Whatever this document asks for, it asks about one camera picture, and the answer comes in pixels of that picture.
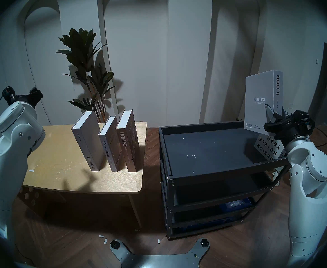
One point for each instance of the brown HOMES book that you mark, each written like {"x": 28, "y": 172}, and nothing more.
{"x": 128, "y": 141}

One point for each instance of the large grey SPECIAL ISSUE book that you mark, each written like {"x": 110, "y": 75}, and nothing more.
{"x": 89, "y": 141}

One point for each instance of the black star knob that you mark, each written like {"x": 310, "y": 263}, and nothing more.
{"x": 204, "y": 242}
{"x": 115, "y": 244}

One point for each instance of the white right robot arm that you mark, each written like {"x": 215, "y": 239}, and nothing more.
{"x": 306, "y": 200}

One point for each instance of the blue plastic bin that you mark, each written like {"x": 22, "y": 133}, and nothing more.
{"x": 205, "y": 224}

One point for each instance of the dark grey door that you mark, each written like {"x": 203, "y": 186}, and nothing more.
{"x": 324, "y": 83}

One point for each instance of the grey Discontent book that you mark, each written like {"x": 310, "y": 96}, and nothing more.
{"x": 110, "y": 147}

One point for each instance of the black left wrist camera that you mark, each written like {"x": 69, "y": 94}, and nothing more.
{"x": 8, "y": 91}

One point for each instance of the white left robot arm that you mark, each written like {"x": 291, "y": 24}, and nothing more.
{"x": 7, "y": 158}

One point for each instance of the light wooden display table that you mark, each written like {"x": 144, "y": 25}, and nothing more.
{"x": 82, "y": 181}

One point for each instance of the silver book small black lettering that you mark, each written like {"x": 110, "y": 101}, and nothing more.
{"x": 266, "y": 150}

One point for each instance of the grey iaura book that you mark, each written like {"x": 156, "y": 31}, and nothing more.
{"x": 261, "y": 88}

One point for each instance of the blue bin with clear bag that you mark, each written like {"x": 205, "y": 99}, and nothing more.
{"x": 236, "y": 203}

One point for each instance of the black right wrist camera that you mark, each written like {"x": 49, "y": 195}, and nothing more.
{"x": 300, "y": 115}

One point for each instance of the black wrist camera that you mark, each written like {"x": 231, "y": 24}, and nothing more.
{"x": 8, "y": 91}
{"x": 300, "y": 115}

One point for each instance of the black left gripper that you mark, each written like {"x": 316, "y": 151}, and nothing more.
{"x": 32, "y": 98}

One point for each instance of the grey metal robot base plate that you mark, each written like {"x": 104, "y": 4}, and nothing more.
{"x": 158, "y": 260}

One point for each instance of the white spray bottle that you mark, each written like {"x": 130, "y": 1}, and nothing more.
{"x": 276, "y": 176}

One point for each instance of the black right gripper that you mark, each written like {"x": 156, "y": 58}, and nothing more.
{"x": 289, "y": 129}

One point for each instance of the tall green potted plant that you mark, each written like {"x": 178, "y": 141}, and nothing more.
{"x": 82, "y": 52}

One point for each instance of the black metal shelf cart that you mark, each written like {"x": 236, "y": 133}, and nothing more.
{"x": 208, "y": 153}

